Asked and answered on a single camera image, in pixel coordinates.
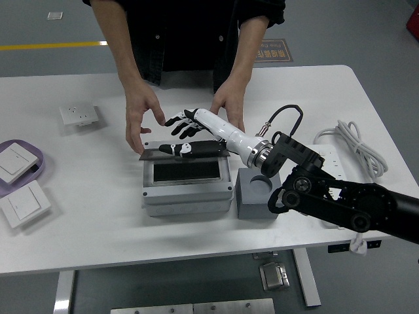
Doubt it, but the purple tray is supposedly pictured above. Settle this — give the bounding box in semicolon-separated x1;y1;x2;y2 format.
0;139;46;198

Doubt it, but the yellow floor tape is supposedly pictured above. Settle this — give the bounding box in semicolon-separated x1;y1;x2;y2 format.
0;40;109;52

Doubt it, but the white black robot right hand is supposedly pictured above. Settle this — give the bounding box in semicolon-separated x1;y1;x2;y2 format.
158;109;270;164

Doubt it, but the grey metal plate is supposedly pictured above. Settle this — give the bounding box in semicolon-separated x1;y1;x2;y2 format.
110;302;194;314

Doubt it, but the white wall socket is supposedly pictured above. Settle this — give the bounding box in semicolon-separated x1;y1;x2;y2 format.
59;104;99;128

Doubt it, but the brown floor sign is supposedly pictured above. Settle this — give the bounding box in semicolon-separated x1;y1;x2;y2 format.
252;39;295;64

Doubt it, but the white power plug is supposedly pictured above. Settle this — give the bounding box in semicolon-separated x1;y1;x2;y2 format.
348;233;368;256

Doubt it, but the white power strip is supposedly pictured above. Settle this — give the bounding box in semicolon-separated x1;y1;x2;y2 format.
307;143;348;230

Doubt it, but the white table leg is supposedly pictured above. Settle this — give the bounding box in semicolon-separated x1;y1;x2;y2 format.
292;249;322;308
53;270;77;314

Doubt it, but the black table control panel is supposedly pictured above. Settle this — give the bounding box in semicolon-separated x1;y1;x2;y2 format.
327;240;382;254

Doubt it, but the person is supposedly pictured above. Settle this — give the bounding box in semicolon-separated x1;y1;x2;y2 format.
81;0;286;95

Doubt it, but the person's right hand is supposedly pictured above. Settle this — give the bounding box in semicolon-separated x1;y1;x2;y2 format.
125;80;166;155

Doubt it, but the grey cube with round hole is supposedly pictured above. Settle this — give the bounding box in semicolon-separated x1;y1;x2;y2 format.
236;167;283;220

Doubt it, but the grey junction box with lid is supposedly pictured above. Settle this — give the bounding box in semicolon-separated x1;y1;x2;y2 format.
139;140;236;217

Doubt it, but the white wall switch panel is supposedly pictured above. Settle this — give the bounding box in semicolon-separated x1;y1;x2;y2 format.
0;181;52;229
0;143;31;184

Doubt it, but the red object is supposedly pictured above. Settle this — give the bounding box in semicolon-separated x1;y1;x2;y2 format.
405;6;419;34

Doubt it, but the white power strip cord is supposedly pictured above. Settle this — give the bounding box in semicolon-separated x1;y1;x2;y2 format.
313;120;390;184

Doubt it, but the person's left hand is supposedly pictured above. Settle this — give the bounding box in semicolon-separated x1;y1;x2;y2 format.
209;80;247;135

